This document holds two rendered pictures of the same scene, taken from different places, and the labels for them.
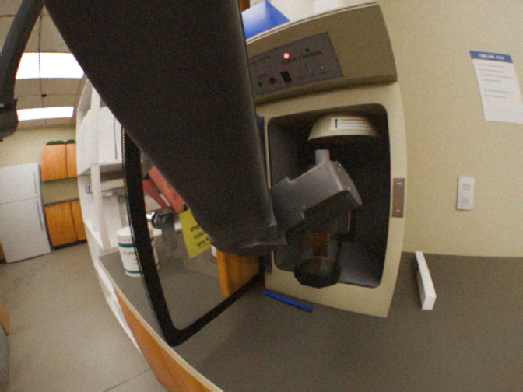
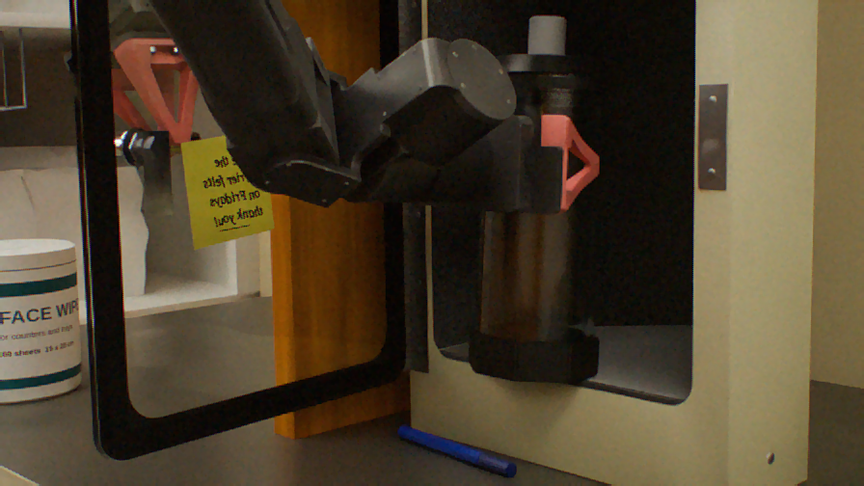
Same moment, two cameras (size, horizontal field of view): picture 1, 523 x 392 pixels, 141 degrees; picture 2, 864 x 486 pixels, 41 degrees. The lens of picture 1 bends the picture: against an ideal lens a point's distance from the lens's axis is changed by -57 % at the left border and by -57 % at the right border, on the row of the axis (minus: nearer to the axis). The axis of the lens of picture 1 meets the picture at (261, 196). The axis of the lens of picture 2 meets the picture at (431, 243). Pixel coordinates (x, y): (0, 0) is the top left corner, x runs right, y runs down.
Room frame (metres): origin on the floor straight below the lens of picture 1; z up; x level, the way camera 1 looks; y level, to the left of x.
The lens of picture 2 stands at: (-0.47, -0.18, 1.23)
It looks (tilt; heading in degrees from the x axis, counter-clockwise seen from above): 7 degrees down; 9
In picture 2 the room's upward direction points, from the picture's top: 1 degrees counter-clockwise
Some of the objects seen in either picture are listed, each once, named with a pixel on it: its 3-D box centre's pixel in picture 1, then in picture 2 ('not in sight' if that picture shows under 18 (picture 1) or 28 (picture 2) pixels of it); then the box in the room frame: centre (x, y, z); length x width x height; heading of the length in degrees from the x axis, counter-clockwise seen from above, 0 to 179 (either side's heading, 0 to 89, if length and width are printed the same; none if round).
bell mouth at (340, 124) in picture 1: (343, 128); not in sight; (0.47, -0.20, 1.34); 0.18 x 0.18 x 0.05
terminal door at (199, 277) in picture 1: (212, 211); (260, 154); (0.35, 0.08, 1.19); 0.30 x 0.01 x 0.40; 149
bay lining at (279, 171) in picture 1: (341, 190); (643, 139); (0.50, -0.20, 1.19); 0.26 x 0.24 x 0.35; 53
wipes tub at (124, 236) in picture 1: (138, 250); (13, 317); (0.60, 0.43, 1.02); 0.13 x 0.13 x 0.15
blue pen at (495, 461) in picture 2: (286, 301); (454, 449); (0.42, -0.05, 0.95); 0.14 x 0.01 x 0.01; 47
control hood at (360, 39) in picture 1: (303, 57); not in sight; (0.36, -0.09, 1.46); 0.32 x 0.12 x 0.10; 53
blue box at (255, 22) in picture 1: (262, 33); not in sight; (0.41, -0.02, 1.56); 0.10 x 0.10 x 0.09; 53
